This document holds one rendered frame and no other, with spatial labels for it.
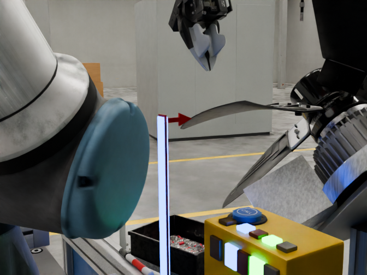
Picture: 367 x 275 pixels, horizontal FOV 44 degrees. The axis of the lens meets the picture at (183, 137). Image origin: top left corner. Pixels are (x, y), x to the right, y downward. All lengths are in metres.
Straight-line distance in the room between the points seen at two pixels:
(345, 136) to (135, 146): 0.65
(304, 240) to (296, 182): 0.43
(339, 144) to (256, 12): 6.75
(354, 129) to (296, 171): 0.15
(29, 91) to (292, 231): 0.40
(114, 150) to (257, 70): 7.32
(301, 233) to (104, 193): 0.32
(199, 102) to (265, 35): 1.56
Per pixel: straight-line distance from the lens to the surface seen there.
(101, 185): 0.34
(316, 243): 0.58
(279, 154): 1.13
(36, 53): 0.32
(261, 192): 1.00
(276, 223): 0.63
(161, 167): 0.84
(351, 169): 0.92
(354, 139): 0.97
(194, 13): 0.91
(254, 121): 7.69
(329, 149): 0.99
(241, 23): 7.53
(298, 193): 0.99
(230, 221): 0.62
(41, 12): 5.09
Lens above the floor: 1.29
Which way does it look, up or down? 10 degrees down
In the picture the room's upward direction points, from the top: 1 degrees counter-clockwise
